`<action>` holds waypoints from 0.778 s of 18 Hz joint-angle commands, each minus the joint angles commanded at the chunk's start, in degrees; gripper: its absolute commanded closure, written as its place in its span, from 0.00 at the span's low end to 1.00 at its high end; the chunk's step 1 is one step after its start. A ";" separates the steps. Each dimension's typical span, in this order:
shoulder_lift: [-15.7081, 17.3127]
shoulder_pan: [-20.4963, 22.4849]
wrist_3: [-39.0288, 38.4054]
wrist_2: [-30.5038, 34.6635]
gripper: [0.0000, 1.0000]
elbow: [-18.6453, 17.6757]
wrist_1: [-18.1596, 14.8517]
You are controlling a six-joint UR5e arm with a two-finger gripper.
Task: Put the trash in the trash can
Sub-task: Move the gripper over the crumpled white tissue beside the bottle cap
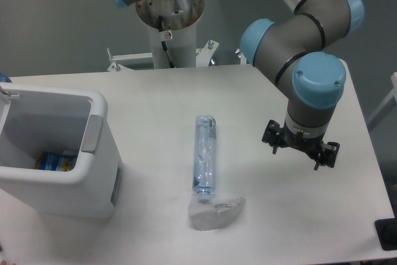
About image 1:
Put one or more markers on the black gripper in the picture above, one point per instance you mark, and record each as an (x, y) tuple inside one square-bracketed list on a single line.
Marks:
[(324, 154)]

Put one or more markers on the clear plastic water bottle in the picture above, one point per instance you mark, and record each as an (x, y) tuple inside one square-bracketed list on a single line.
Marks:
[(204, 172)]

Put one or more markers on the white paper tissue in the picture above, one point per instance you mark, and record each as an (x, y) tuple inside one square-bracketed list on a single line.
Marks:
[(214, 214)]

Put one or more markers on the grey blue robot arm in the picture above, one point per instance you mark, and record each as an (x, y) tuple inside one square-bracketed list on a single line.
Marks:
[(290, 55)]

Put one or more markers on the white trash can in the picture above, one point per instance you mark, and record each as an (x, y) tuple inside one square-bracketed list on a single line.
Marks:
[(65, 121)]

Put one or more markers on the black object at table edge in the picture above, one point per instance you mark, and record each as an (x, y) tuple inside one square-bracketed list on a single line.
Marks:
[(386, 231)]

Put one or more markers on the blue yellow snack wrapper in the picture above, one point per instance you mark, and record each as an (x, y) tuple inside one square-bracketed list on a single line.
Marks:
[(50, 161)]

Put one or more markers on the blue object at left edge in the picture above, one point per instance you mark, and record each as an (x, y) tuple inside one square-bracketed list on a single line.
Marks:
[(4, 78)]

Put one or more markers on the white furniture frame right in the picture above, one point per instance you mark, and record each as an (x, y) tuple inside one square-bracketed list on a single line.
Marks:
[(384, 107)]

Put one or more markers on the white pedestal base frame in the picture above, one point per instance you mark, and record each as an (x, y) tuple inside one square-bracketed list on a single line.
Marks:
[(166, 57)]

